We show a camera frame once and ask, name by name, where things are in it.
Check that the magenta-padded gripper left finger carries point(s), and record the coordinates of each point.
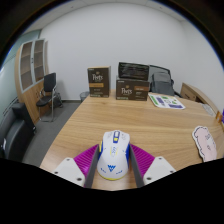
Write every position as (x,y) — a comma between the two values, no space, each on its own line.
(83,161)

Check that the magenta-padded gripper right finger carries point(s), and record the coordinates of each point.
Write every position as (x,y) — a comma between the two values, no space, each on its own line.
(143,161)

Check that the white and blue computer mouse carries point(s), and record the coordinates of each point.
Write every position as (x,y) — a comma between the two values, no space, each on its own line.
(113,156)

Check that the pink pig-shaped mouse pad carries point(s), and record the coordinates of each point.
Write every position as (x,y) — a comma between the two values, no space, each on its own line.
(205,143)

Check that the white sticker sheet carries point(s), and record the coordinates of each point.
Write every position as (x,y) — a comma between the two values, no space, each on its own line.
(166,101)

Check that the grey waste bin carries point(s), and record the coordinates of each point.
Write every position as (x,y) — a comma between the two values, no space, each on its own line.
(84,96)

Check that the wide brown cardboard box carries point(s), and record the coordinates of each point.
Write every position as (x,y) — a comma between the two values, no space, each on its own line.
(132,90)

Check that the black leather sofa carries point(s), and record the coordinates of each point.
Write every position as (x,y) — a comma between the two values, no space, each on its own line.
(15,133)

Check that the grey backpack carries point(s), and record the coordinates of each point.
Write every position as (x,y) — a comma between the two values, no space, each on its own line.
(162,84)

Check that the tall brown cardboard box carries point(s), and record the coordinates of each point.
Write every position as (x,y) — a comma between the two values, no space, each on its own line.
(99,81)

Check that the wooden side desk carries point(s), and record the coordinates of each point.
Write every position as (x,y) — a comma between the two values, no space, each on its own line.
(193,93)

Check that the black visitor chair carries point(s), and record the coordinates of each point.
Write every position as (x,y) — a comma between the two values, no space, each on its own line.
(49,83)

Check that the wooden shelf cabinet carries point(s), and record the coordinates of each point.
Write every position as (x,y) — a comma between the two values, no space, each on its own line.
(28,93)

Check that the small orange box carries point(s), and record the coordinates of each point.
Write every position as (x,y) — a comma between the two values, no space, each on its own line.
(219,116)

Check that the black box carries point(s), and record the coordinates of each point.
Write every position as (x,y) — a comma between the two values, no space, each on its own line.
(133,71)

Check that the black mesh office chair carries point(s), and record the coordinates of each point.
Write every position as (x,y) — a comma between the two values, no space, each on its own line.
(160,68)

